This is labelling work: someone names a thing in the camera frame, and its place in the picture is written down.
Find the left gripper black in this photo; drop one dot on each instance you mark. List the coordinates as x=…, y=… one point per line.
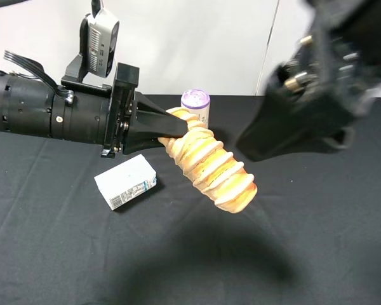
x=149, y=121

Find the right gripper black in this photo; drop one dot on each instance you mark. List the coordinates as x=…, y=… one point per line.
x=312, y=99

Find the ridged yellow bread loaf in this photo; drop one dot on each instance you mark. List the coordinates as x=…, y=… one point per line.
x=211, y=169

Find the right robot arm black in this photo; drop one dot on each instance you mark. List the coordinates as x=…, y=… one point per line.
x=358, y=22

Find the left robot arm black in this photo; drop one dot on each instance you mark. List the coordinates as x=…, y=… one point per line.
x=30, y=107

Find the white milk carton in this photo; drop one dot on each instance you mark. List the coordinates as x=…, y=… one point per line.
x=126, y=181

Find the purple-capped beige roll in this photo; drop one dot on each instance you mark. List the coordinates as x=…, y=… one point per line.
x=198, y=103

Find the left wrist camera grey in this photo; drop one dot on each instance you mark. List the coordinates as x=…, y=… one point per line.
x=100, y=50

